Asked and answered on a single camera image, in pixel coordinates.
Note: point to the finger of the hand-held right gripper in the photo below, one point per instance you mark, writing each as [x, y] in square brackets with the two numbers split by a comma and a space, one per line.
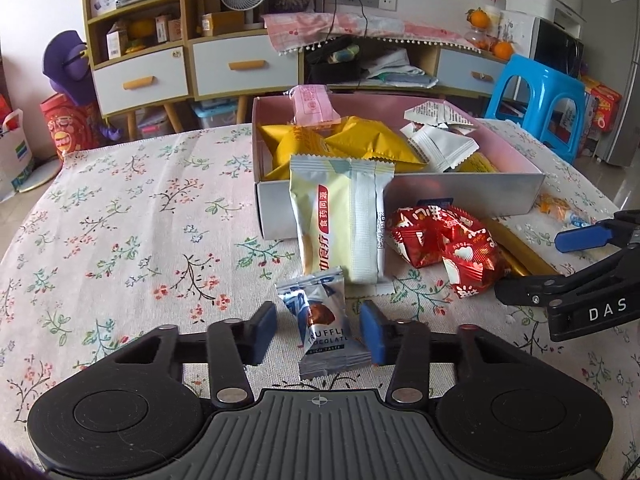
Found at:
[530, 290]
[580, 239]

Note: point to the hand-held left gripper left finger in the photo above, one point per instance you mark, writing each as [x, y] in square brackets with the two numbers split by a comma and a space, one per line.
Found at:
[266, 332]

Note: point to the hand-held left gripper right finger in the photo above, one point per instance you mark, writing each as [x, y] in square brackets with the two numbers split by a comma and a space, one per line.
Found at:
[372, 332]

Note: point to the gold snack packet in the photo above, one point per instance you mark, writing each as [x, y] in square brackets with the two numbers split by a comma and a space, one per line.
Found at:
[520, 255]

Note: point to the silver chocolate packet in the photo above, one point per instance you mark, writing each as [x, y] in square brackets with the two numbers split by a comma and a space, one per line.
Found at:
[325, 330]

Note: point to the cream snack packet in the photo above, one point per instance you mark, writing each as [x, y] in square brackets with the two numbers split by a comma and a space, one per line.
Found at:
[340, 220]

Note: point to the small bright yellow packet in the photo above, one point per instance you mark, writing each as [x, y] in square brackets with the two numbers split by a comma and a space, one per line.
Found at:
[480, 164]

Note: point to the pink cardboard box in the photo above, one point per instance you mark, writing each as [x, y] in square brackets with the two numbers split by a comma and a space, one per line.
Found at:
[425, 190]

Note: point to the pink snack packet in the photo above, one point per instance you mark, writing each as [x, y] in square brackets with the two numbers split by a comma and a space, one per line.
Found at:
[312, 102]

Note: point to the small orange candy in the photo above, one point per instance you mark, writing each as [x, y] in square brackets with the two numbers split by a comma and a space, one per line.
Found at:
[552, 206]

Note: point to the red yellow snack boxes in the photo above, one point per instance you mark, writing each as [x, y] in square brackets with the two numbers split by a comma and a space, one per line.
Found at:
[602, 105]

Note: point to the floral tablecloth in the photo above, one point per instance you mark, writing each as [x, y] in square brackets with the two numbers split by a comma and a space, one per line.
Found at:
[150, 235]

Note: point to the grey refrigerator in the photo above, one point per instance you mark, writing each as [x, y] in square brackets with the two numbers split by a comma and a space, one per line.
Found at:
[620, 85]

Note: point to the blue plastic stool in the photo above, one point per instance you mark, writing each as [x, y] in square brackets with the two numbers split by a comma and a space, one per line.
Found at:
[540, 77]

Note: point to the black microwave oven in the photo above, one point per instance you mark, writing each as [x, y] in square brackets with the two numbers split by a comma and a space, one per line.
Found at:
[557, 47]

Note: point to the wooden TV stand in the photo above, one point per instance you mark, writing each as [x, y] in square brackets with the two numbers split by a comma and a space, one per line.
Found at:
[455, 67]

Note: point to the white patterned box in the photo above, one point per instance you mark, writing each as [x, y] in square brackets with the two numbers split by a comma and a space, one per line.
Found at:
[515, 30]

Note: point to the blue-lid storage bin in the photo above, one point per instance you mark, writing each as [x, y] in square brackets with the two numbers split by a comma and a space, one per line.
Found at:
[215, 112]

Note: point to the clear storage bin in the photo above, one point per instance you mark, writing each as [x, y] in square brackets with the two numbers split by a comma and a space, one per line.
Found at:
[152, 122]

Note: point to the orange with leaves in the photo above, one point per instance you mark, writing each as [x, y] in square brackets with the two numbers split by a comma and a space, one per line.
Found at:
[480, 19]

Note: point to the pile of folded clothes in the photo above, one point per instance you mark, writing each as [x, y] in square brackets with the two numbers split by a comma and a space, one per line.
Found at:
[395, 67]

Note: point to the low wooden drawer cabinet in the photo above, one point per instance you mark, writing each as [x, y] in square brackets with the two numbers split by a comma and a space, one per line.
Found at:
[215, 77]

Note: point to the black bag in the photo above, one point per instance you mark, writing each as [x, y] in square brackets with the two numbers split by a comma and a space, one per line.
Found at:
[330, 70]

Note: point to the round white base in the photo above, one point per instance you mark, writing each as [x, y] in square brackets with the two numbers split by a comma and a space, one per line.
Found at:
[42, 175]

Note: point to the green yellow cloth roll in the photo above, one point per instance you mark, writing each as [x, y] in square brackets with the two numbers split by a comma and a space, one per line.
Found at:
[342, 54]

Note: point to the tall wooden shelf cabinet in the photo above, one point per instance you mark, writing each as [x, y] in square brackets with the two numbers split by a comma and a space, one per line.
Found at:
[165, 70]

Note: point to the red cylindrical gift box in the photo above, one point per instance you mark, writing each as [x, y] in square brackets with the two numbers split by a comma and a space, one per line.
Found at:
[65, 130]

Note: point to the white paper bag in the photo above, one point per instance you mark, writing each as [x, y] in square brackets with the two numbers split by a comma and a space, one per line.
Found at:
[12, 160]

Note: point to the pink fringed cloth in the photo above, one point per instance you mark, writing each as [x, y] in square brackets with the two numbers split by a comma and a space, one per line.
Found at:
[310, 27]

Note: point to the small brown boxes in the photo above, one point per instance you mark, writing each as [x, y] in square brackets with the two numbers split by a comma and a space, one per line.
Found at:
[167, 27]

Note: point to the white carton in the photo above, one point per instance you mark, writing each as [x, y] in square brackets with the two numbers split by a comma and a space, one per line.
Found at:
[116, 40]

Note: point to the orange yellow shelf item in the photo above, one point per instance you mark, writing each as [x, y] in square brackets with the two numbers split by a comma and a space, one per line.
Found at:
[137, 30]

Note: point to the purple plush toy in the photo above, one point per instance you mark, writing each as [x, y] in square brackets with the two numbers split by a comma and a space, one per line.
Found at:
[67, 70]

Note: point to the white wall outlet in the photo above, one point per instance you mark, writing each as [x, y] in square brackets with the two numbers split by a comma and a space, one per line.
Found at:
[389, 1]

